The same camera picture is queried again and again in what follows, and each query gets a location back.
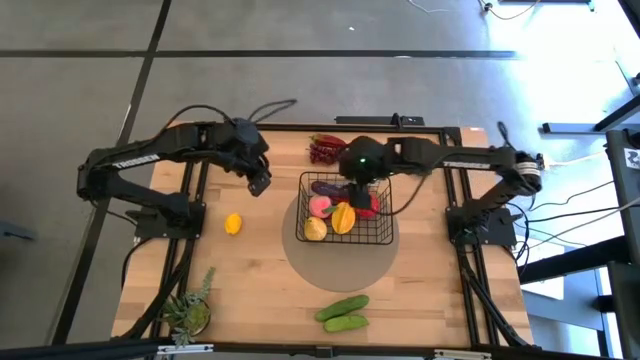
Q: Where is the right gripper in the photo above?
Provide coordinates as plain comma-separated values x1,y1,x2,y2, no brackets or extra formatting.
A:
344,167,382,210

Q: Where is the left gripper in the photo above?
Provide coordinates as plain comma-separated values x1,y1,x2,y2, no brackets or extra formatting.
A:
234,142,273,198

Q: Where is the red apple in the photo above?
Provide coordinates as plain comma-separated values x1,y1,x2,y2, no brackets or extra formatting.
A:
355,193,382,220

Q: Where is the yellow starfruit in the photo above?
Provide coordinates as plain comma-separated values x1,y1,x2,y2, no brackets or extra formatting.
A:
330,201,357,236

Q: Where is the purple eggplant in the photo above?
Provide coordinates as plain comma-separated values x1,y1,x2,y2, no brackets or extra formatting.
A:
310,180,351,198

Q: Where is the black wire basket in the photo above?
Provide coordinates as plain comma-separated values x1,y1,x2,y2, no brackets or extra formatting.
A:
294,170,395,246

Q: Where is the pink peach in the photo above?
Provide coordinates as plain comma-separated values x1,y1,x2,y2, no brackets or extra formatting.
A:
307,194,335,220

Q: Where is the yellow lemon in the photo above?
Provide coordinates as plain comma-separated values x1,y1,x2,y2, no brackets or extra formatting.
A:
223,212,244,236

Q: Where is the red grapes bunch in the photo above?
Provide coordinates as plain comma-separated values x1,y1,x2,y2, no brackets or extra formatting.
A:
308,142,346,166

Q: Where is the yellow pear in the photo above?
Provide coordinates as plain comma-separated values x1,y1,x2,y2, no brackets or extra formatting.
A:
303,216,329,242

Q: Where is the red chili pepper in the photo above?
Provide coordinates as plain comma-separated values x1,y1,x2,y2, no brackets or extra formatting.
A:
309,133,348,149

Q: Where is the long green cucumber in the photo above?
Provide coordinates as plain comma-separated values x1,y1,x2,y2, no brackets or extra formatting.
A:
313,294,371,323

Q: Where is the short green cucumber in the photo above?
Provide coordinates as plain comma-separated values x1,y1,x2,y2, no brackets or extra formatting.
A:
322,314,370,334

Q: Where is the round grey mat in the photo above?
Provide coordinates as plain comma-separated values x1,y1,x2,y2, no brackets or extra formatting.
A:
281,192,401,294

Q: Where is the potted succulent plant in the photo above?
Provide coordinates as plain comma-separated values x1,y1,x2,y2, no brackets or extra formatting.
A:
159,266,217,349

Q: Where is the black floor beam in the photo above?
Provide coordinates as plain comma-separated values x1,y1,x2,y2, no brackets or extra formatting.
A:
519,234,632,285

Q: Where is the black front beam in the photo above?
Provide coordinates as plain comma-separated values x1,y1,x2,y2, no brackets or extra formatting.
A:
0,338,640,360

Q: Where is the black equipment stand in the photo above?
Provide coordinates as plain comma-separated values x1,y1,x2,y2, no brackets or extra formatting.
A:
604,127,640,360

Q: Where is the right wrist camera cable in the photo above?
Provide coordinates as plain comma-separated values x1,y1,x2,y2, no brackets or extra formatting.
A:
372,167,436,217

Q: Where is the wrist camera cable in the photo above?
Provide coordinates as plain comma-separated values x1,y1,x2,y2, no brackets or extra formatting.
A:
372,167,436,217
164,98,299,126

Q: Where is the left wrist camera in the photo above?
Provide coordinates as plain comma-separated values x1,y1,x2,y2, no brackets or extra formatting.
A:
230,118,262,147

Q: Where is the black table frame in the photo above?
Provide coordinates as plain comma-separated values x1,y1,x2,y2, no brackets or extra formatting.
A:
119,123,534,351

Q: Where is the black mount bar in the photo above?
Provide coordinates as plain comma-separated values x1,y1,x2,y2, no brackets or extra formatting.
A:
334,114,426,126

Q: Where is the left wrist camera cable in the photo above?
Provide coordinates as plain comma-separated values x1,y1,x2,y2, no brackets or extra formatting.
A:
164,98,299,126

